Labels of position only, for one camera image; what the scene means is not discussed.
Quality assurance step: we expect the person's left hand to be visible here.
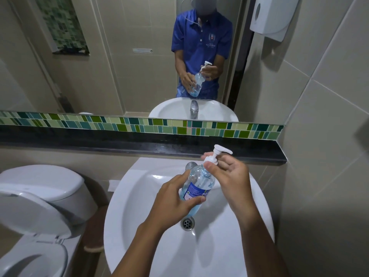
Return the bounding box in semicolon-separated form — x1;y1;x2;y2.
144;173;207;233

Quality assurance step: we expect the person's right hand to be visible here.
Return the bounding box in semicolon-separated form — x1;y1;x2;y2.
201;152;256;213

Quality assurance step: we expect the clear blue pump soap bottle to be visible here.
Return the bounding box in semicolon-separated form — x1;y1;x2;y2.
179;144;233;218

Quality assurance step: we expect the person's right forearm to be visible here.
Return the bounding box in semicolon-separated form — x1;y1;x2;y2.
229;203;290;277

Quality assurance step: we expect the person's left forearm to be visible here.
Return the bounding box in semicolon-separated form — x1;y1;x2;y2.
111;220;171;277

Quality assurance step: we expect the metal sink drain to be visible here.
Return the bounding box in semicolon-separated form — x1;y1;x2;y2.
180;216;196;232

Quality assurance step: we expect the white ceramic sink basin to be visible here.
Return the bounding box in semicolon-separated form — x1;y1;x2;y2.
104;157;275;277

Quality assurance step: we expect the black stone ledge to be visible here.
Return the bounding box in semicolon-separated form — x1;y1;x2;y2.
0;125;288;165

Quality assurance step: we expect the brown round bin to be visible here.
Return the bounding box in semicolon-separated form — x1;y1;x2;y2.
83;206;109;253

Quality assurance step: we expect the white toilet tank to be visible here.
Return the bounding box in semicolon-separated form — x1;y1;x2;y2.
0;165;99;226

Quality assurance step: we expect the white toilet seat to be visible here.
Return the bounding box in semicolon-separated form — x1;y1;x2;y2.
0;242;69;277

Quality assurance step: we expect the white paper towel dispenser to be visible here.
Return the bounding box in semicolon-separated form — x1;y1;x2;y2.
249;0;300;42

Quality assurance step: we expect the white toilet lid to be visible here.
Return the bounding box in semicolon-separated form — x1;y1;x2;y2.
0;183;73;239

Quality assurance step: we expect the wall mirror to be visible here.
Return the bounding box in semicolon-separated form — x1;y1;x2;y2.
0;0;356;125

